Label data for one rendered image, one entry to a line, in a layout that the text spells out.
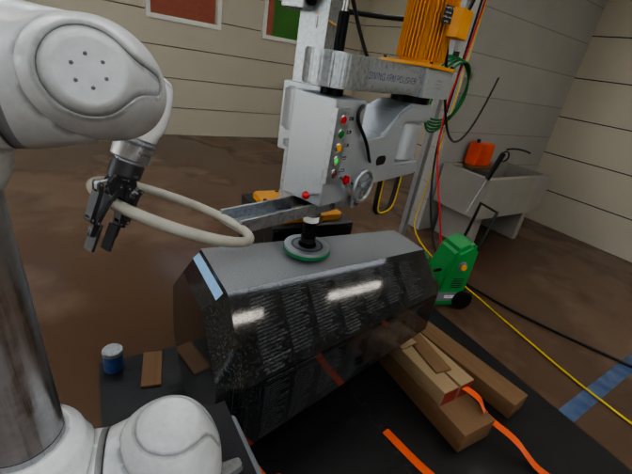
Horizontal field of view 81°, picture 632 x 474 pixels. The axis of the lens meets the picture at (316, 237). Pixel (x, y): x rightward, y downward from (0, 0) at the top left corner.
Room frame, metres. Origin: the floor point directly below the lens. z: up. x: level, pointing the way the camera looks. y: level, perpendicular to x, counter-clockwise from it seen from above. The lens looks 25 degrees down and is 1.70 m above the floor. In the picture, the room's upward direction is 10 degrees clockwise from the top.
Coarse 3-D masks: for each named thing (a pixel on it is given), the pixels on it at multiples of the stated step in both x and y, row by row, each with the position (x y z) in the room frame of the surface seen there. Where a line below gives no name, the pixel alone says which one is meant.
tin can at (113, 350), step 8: (112, 344) 1.50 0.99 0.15; (104, 352) 1.44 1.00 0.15; (112, 352) 1.45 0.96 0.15; (120, 352) 1.46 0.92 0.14; (104, 360) 1.42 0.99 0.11; (112, 360) 1.42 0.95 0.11; (120, 360) 1.46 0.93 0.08; (104, 368) 1.42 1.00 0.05; (112, 368) 1.42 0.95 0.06; (120, 368) 1.45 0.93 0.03
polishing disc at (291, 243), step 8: (288, 240) 1.56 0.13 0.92; (296, 240) 1.57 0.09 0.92; (320, 240) 1.62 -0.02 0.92; (288, 248) 1.48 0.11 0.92; (296, 248) 1.49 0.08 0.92; (304, 248) 1.50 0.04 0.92; (312, 248) 1.51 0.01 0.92; (320, 248) 1.53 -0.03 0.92; (328, 248) 1.54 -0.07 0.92; (304, 256) 1.44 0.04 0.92; (312, 256) 1.45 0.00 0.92; (320, 256) 1.47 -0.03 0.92
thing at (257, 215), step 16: (240, 208) 1.28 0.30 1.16; (256, 208) 1.34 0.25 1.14; (272, 208) 1.41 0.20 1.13; (288, 208) 1.47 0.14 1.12; (304, 208) 1.40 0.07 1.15; (320, 208) 1.49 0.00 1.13; (336, 208) 1.59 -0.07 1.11; (240, 224) 1.15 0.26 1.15; (256, 224) 1.20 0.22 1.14; (272, 224) 1.27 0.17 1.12
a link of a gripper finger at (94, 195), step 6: (96, 180) 0.78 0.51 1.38; (102, 186) 0.78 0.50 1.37; (96, 192) 0.77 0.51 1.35; (102, 192) 0.78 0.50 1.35; (90, 198) 0.77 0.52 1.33; (96, 198) 0.77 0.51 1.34; (90, 204) 0.77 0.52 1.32; (96, 204) 0.77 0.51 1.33; (90, 210) 0.76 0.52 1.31; (96, 210) 0.77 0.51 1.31; (84, 216) 0.76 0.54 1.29; (90, 216) 0.76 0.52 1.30; (90, 222) 0.75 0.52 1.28
